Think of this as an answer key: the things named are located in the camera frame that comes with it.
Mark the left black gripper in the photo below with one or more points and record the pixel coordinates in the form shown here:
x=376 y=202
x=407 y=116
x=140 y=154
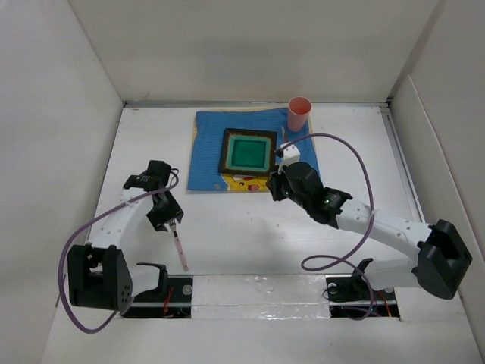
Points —
x=173 y=212

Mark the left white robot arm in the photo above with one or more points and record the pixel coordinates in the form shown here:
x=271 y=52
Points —
x=99 y=276

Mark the fork with pink handle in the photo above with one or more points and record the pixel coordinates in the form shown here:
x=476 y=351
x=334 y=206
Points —
x=180 y=248

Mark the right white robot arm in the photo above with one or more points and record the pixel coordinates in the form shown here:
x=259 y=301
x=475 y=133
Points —
x=436 y=258

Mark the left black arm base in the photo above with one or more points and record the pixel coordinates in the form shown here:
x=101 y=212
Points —
x=173 y=302

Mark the orange plastic cup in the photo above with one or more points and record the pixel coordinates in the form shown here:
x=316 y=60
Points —
x=299 y=109

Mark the blue Pikachu placemat cloth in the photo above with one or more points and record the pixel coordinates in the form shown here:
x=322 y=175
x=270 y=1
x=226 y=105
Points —
x=207 y=142

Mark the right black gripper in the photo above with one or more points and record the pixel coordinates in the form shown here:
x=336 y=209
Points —
x=273 y=183

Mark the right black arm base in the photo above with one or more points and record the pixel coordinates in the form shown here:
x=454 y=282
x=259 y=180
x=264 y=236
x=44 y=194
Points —
x=350 y=298

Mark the square green ceramic plate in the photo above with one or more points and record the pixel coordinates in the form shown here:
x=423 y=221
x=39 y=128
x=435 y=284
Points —
x=248 y=152

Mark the knife with pink handle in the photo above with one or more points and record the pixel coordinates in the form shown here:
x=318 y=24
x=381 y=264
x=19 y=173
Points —
x=284 y=136

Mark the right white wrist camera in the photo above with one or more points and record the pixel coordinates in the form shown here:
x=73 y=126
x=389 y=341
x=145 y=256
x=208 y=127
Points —
x=287 y=155

